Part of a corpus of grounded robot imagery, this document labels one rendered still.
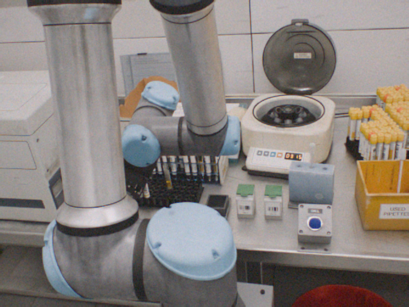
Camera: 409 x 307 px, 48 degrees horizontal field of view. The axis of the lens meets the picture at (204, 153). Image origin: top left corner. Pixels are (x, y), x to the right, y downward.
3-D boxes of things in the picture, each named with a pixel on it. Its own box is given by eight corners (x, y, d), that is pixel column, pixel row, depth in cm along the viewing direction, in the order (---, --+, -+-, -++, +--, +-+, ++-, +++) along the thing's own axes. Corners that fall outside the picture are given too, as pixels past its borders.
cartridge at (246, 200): (237, 217, 110) (235, 195, 106) (240, 205, 113) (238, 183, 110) (254, 218, 109) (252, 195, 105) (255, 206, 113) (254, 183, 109)
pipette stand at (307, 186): (287, 208, 111) (287, 173, 106) (293, 190, 116) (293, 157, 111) (330, 213, 107) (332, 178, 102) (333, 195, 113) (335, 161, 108)
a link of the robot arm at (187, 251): (235, 326, 63) (231, 259, 56) (141, 321, 65) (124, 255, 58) (240, 260, 73) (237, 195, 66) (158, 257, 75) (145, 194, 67)
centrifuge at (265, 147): (232, 173, 126) (229, 134, 119) (260, 122, 149) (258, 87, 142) (322, 184, 117) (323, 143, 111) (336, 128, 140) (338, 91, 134)
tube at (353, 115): (352, 148, 129) (354, 114, 123) (347, 145, 130) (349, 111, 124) (355, 145, 130) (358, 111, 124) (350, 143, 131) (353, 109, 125)
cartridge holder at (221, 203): (203, 224, 109) (201, 212, 107) (210, 201, 116) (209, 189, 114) (226, 225, 107) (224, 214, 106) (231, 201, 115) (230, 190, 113)
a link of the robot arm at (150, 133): (174, 134, 80) (184, 104, 89) (112, 134, 82) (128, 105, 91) (179, 170, 85) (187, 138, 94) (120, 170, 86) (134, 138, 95)
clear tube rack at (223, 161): (148, 183, 126) (144, 161, 122) (159, 163, 134) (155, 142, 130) (222, 186, 121) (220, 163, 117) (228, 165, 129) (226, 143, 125)
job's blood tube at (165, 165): (167, 197, 119) (161, 164, 113) (169, 194, 120) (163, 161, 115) (172, 197, 119) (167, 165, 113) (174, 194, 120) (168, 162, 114)
